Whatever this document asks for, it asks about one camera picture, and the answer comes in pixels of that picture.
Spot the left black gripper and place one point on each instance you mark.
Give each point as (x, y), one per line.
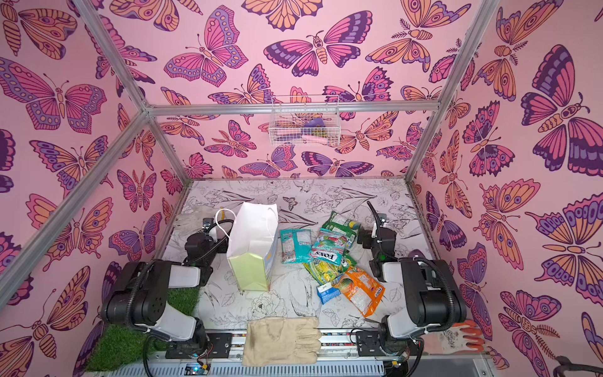
(208, 227)

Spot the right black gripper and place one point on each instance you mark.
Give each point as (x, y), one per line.
(377, 221)

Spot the teal Fox's candy bag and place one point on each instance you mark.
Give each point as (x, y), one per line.
(329, 247)

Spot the white paper bag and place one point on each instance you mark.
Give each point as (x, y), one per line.
(253, 241)

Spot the teal candy bag back-side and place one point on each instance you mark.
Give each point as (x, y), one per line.
(296, 246)

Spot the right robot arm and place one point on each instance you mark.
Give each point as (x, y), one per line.
(433, 302)

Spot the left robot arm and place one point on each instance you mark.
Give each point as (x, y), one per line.
(139, 301)

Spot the orange Fox's candy bag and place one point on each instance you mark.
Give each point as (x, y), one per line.
(364, 291)

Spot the green spring tea bag back-side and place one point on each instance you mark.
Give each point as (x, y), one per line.
(343, 225)

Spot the yellow-green Fox's spring tea bag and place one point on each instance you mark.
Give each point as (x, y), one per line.
(325, 272)

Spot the white knitted glove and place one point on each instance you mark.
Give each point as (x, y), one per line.
(190, 222)

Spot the small blue snack pack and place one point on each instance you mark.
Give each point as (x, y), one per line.
(327, 292)

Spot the beige work glove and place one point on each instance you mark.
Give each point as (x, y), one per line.
(280, 340)

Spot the orange white garden glove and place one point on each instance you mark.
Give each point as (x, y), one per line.
(466, 337)

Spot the green artificial grass mat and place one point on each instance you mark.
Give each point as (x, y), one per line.
(119, 346)

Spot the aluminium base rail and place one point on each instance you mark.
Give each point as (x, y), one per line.
(331, 352)

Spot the white wire basket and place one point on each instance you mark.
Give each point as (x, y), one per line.
(305, 120)

